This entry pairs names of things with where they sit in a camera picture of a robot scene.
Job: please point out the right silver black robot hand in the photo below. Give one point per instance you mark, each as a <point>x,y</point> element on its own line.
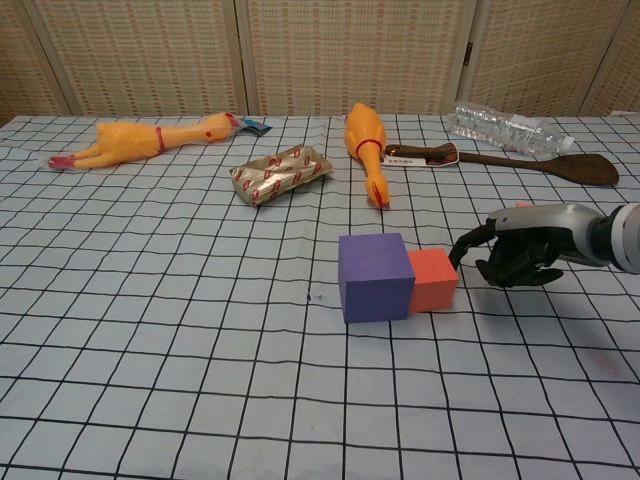
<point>540,220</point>

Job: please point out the small orange foam cube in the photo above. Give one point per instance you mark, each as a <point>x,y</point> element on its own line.
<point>522,204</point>

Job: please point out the large orange foam cube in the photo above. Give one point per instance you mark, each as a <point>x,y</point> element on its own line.
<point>434,285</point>

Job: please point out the dark wooden spatula with label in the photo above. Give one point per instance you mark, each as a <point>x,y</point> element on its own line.
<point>585,170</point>

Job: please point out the clear plastic water bottle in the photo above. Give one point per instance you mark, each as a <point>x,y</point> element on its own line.
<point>505,129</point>

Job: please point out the purple foam cube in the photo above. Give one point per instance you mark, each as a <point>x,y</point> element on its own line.
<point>375,285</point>

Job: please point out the yellow rubber chicken toy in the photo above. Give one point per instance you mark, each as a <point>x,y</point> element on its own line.
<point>365,132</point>

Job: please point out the gold foil snack package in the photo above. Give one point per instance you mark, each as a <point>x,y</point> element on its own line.
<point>280,172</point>

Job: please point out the beige woven folding screen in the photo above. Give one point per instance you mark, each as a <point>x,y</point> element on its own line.
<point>320,55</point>

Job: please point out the blue cardboard hang tag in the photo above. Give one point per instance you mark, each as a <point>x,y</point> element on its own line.
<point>255,126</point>

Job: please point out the blue checked tablecloth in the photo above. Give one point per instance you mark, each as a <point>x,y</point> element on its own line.
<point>200,325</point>

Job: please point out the rubber chicken in clear wrap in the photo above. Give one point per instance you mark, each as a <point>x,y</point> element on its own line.
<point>130,140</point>

